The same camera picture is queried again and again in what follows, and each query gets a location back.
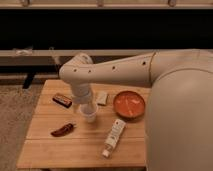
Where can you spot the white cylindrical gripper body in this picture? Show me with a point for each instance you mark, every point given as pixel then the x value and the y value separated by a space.
pixel 81 93

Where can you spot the white sponge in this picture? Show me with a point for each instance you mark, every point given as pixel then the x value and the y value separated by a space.
pixel 102 98

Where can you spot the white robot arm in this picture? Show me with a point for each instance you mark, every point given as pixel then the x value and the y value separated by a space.
pixel 179 111

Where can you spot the dark snack bar packet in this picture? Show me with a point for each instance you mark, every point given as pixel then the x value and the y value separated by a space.
pixel 62 100

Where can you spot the translucent plastic cup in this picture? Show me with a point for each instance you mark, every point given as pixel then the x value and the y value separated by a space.
pixel 89 111

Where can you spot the red chili pepper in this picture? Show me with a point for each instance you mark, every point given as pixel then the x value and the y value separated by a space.
pixel 64 130

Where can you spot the white tube with cap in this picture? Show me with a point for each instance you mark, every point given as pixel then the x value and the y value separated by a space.
pixel 113 137

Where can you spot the orange bowl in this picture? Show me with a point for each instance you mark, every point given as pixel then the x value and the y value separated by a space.
pixel 129 104

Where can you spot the black bracket on rail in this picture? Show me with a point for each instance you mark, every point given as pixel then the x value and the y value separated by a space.
pixel 28 80

